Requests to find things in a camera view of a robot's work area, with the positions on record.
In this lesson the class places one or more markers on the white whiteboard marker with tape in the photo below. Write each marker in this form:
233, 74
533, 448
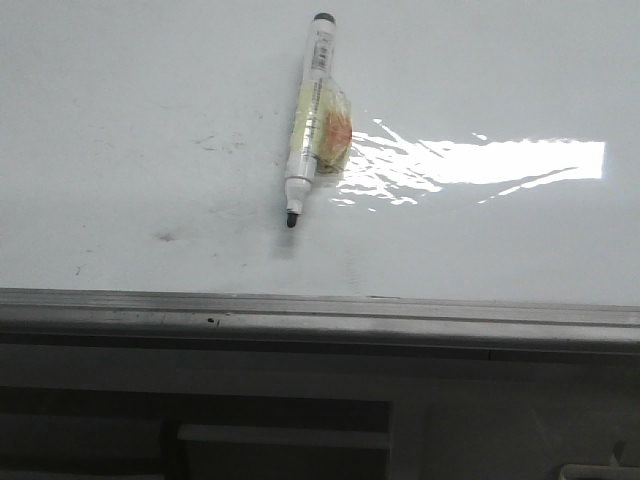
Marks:
322, 130

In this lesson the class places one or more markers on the white whiteboard with aluminium frame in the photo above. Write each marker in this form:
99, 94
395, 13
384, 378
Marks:
490, 197

